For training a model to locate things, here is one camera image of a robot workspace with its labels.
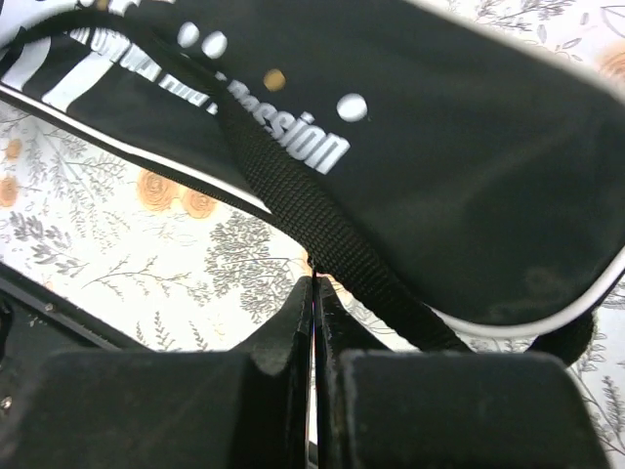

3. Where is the floral patterned table mat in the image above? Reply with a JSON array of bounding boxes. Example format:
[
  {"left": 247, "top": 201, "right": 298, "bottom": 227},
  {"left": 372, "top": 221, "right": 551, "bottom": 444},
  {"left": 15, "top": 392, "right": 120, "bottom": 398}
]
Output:
[{"left": 1, "top": 1, "right": 624, "bottom": 467}]

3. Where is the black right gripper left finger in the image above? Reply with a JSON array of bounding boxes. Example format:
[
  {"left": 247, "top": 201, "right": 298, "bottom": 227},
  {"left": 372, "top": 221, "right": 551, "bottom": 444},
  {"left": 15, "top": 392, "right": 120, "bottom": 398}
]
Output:
[{"left": 1, "top": 277, "right": 313, "bottom": 468}]

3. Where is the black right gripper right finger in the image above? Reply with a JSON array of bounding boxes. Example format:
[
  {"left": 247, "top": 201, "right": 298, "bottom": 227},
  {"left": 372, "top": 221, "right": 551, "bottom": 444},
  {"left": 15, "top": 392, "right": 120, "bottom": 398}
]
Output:
[{"left": 314, "top": 277, "right": 609, "bottom": 468}]

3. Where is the black sport racket cover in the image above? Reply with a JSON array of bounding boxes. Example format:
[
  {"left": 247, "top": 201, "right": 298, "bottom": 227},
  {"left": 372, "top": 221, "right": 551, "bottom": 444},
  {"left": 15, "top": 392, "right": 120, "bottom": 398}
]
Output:
[{"left": 1, "top": 1, "right": 624, "bottom": 364}]

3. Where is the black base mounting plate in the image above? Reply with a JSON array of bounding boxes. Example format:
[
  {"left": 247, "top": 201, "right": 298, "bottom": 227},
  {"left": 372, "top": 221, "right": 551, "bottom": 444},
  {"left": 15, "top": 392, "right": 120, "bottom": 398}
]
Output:
[{"left": 1, "top": 264, "right": 145, "bottom": 399}]

